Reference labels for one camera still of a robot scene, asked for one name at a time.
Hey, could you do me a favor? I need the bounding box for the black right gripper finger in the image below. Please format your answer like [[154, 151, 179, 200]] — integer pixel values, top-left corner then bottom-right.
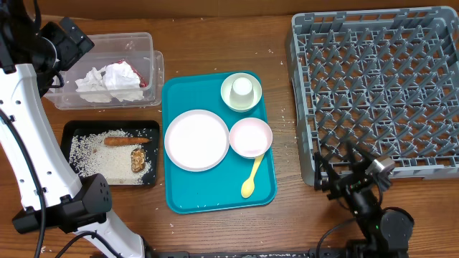
[[314, 152, 339, 179], [346, 140, 375, 167]]

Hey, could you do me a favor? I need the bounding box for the white napkin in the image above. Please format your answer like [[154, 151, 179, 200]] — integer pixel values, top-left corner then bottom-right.
[[75, 62, 143, 103]]

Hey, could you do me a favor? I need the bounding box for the yellow plastic spoon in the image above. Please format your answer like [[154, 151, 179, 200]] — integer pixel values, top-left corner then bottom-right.
[[241, 155, 264, 199]]

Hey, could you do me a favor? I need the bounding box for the small pink plate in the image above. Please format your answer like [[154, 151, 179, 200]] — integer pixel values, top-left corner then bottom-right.
[[229, 118, 273, 159]]

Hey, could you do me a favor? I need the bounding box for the red snack wrapper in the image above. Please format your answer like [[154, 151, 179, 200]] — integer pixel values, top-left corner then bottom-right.
[[118, 59, 147, 88]]

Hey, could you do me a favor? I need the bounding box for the brown carrot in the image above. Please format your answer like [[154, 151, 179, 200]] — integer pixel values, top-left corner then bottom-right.
[[103, 137, 151, 146]]

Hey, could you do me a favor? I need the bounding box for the cream cup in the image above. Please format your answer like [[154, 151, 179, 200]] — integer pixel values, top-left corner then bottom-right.
[[229, 77, 254, 108]]

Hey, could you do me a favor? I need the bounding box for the pile of white rice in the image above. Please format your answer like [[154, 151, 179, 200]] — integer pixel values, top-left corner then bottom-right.
[[69, 130, 154, 185]]

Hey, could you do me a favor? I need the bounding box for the cream bowl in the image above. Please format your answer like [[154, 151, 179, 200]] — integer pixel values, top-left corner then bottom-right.
[[220, 72, 262, 113]]

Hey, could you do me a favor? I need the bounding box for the large pink plate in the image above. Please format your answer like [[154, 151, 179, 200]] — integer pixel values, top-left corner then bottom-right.
[[164, 110, 230, 172]]

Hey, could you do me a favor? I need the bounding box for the granola bar piece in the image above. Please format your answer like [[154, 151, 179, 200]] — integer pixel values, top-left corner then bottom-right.
[[131, 148, 146, 173]]

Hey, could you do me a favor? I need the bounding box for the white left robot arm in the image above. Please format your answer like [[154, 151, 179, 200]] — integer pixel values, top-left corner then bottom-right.
[[1, 1, 154, 257]]

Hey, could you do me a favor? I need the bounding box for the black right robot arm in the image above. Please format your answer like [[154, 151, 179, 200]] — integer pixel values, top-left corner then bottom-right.
[[314, 141, 415, 257]]

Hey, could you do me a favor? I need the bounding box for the grey dishwasher rack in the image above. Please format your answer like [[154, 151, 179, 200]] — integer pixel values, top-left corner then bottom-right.
[[286, 6, 458, 185]]

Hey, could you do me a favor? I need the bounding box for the clear plastic bin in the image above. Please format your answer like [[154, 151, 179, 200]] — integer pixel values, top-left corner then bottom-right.
[[44, 32, 164, 110]]

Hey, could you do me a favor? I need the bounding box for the teal serving tray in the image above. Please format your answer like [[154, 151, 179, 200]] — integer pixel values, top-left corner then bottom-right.
[[162, 72, 277, 214]]

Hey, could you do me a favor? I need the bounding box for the black tray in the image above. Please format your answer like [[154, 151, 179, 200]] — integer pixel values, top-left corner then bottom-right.
[[61, 120, 160, 186]]

